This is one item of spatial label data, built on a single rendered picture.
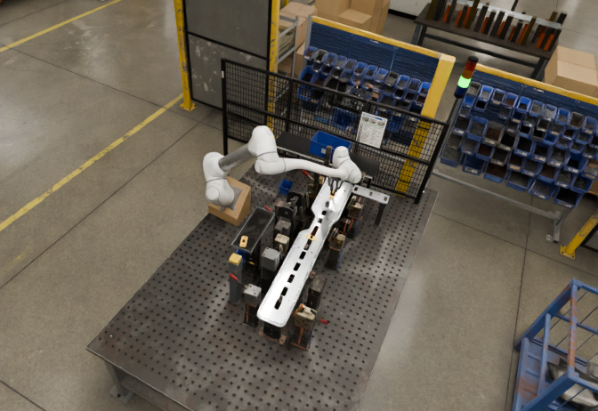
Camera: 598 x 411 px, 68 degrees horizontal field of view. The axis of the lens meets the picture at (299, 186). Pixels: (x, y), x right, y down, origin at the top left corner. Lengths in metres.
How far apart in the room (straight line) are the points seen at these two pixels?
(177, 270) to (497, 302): 2.86
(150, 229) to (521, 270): 3.64
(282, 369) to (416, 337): 1.49
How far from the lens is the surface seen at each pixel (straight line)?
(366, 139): 3.68
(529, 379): 4.06
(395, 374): 3.82
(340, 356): 2.99
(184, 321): 3.07
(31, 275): 4.48
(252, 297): 2.74
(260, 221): 2.94
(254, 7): 4.81
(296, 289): 2.83
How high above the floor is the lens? 3.35
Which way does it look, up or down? 43 degrees down
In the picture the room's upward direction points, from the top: 7 degrees clockwise
